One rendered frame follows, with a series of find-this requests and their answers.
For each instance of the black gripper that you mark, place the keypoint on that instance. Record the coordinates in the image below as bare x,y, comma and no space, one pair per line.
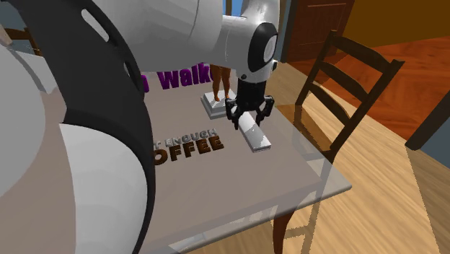
250,92

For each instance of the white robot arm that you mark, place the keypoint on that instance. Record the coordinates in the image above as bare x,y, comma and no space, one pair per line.
105,183

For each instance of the white flat remote control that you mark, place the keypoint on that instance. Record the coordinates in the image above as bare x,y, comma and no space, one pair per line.
256,135

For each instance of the orange figure on white base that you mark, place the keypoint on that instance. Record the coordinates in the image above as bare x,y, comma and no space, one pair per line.
220,84

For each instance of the brown and grey letter decoration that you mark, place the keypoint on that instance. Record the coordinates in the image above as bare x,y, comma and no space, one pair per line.
197,146

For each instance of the purple letter decoration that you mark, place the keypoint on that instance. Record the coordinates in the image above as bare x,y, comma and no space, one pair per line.
175,79

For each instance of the grey table with brown legs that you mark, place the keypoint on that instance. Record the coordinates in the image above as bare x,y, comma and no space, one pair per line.
218,190

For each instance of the brown wooden door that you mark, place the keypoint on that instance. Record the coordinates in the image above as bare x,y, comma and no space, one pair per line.
316,28

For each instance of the dark brown ladder-back chair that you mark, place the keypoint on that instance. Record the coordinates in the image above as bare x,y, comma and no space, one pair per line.
355,91

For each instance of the brown wooden chair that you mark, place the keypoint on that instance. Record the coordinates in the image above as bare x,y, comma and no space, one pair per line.
24,38

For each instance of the window with brown frame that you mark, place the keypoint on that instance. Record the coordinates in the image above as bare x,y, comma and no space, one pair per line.
235,7

